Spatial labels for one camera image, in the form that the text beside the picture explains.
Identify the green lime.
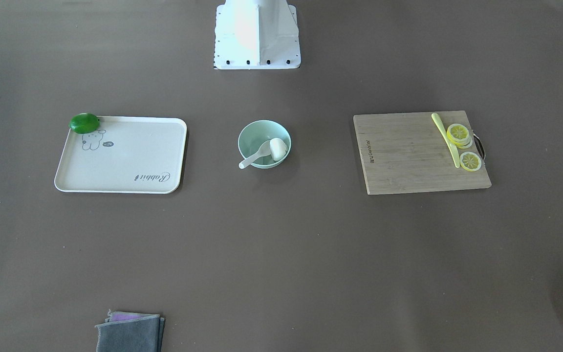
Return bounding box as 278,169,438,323
69,113,100,134

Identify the grey folded cloth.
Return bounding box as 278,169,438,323
95,310,165,352

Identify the wooden cutting board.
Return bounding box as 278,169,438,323
353,112,492,195

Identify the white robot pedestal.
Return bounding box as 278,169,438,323
213,0,301,70

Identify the white rabbit tray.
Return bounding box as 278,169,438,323
54,116,188,194

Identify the yellow plastic knife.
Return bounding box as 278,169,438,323
431,113,460,168

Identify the single lemon slice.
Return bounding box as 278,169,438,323
459,152,483,172

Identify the stacked lemon slice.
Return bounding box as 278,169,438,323
446,123,473,149

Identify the white steamed bun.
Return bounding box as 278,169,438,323
269,138,288,162

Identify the mint green bowl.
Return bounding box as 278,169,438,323
238,120,291,169

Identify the white ceramic spoon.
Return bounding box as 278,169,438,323
238,140,272,169

